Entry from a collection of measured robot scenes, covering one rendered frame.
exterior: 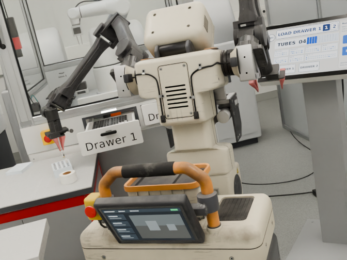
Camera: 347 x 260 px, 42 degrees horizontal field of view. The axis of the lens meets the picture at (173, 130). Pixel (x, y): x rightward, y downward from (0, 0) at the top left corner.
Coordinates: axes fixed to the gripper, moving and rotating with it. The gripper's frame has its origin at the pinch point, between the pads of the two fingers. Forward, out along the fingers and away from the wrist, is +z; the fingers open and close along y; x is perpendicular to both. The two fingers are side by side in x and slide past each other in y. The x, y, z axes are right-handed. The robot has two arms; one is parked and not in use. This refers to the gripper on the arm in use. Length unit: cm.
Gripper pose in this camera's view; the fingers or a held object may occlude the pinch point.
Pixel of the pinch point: (61, 148)
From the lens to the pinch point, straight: 217.7
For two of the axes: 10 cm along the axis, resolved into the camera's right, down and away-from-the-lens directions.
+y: -8.8, 2.8, -3.9
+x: 4.4, 1.6, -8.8
